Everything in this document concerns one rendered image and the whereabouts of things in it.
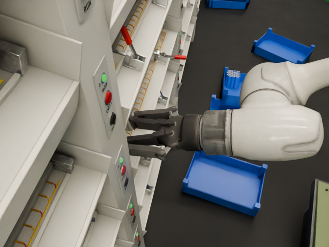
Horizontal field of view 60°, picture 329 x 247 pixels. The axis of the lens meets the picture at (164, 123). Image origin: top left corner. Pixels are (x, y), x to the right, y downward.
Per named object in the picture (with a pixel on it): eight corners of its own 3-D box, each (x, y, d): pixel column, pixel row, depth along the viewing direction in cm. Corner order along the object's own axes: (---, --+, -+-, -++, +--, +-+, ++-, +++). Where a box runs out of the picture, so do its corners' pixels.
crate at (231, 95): (222, 80, 162) (224, 66, 158) (258, 84, 159) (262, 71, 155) (221, 104, 137) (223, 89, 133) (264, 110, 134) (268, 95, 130)
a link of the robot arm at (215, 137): (229, 135, 49) (195, 135, 51) (232, 165, 56) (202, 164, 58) (232, 99, 55) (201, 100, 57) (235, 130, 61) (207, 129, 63)
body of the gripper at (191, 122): (203, 104, 57) (159, 105, 60) (197, 137, 52) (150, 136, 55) (208, 128, 63) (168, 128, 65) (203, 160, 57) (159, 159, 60)
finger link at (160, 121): (173, 124, 58) (175, 119, 59) (127, 118, 63) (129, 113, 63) (176, 136, 61) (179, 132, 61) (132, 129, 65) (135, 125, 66)
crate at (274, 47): (310, 56, 176) (315, 45, 170) (295, 72, 166) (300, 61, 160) (266, 37, 188) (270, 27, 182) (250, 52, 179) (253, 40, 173)
